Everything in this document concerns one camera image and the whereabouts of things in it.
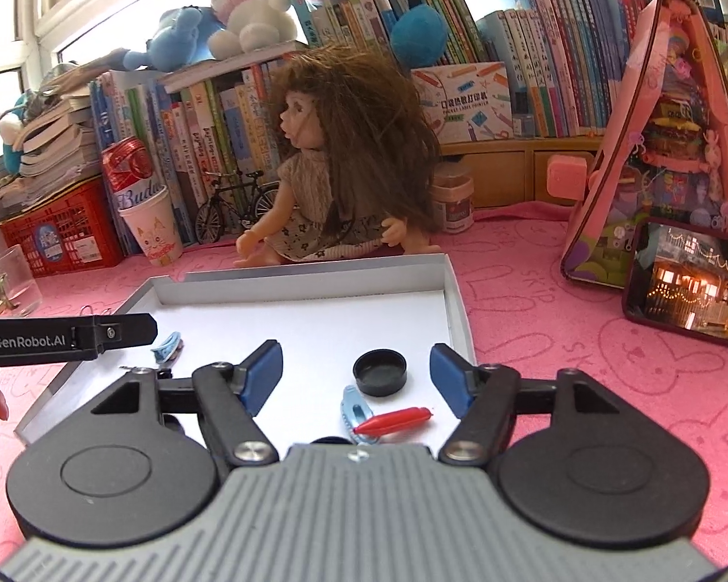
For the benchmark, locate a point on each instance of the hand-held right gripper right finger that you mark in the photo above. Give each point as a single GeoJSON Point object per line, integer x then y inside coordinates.
{"type": "Point", "coordinates": [450, 383]}

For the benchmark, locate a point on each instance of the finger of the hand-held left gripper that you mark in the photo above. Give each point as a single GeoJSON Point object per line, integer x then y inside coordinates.
{"type": "Point", "coordinates": [121, 332]}

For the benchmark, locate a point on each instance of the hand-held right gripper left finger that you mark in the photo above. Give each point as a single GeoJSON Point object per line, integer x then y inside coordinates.
{"type": "Point", "coordinates": [261, 376]}

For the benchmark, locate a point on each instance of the blue hair clip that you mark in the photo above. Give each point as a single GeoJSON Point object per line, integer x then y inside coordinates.
{"type": "Point", "coordinates": [352, 409]}
{"type": "Point", "coordinates": [167, 345]}

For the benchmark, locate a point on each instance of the red hair clip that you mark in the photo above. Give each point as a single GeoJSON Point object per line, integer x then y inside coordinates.
{"type": "Point", "coordinates": [394, 421]}

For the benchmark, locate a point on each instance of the black round cap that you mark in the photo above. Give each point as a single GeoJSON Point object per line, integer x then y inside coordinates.
{"type": "Point", "coordinates": [327, 440]}
{"type": "Point", "coordinates": [380, 373]}

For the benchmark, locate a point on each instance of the white shallow cardboard tray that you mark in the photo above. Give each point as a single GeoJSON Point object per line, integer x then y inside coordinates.
{"type": "Point", "coordinates": [315, 327]}

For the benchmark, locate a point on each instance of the clear glass mug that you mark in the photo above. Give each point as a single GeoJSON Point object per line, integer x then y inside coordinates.
{"type": "Point", "coordinates": [12, 282]}

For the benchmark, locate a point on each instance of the pink rabbit-print cloth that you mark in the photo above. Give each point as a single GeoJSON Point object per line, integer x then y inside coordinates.
{"type": "Point", "coordinates": [522, 327]}

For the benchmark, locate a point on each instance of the white cat-print paper cup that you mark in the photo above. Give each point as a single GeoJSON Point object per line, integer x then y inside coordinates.
{"type": "Point", "coordinates": [151, 227]}

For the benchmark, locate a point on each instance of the red plastic crate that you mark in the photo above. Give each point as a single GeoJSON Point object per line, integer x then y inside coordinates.
{"type": "Point", "coordinates": [60, 236]}

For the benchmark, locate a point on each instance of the red beer can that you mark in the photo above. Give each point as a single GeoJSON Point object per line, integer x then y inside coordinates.
{"type": "Point", "coordinates": [130, 170]}

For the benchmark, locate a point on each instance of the black miniature bicycle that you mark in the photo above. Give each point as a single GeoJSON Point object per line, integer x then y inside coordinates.
{"type": "Point", "coordinates": [230, 206]}

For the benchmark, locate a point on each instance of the white-lidded jar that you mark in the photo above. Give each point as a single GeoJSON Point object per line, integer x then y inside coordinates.
{"type": "Point", "coordinates": [452, 200]}

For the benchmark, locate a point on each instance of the blue white plush toy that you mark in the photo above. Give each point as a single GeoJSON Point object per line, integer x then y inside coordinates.
{"type": "Point", "coordinates": [12, 133]}

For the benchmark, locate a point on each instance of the stack of flat books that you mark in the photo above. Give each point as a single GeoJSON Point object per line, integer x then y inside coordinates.
{"type": "Point", "coordinates": [48, 133]}

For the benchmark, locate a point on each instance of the wooden drawer unit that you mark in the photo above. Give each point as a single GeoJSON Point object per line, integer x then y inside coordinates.
{"type": "Point", "coordinates": [503, 176]}

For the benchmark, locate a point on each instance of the row of tall upright books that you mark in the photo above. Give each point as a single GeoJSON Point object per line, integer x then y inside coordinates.
{"type": "Point", "coordinates": [200, 127]}

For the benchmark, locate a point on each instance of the brown-haired doll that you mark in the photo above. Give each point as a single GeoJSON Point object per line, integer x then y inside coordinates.
{"type": "Point", "coordinates": [340, 151]}

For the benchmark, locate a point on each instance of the smartphone with lit screen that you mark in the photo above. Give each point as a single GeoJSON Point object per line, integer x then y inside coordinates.
{"type": "Point", "coordinates": [685, 285]}

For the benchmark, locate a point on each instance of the white pencil-print box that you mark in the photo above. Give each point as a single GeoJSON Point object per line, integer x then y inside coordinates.
{"type": "Point", "coordinates": [461, 100]}

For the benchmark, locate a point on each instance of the blue elephant plush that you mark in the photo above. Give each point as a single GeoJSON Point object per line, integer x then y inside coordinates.
{"type": "Point", "coordinates": [170, 39]}

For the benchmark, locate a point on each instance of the white bear plush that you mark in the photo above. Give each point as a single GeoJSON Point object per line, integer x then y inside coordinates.
{"type": "Point", "coordinates": [258, 27]}

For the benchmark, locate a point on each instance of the pink house-shaped toy box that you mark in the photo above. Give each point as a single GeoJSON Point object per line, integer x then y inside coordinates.
{"type": "Point", "coordinates": [637, 103]}

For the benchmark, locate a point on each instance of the row of blue-spined books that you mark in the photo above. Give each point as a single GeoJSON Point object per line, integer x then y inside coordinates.
{"type": "Point", "coordinates": [558, 54]}

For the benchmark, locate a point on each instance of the large blue plush toy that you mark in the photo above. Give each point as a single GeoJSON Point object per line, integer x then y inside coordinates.
{"type": "Point", "coordinates": [421, 30]}

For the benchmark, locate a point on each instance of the row of colourful thin books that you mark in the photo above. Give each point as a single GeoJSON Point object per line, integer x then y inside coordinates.
{"type": "Point", "coordinates": [364, 12]}

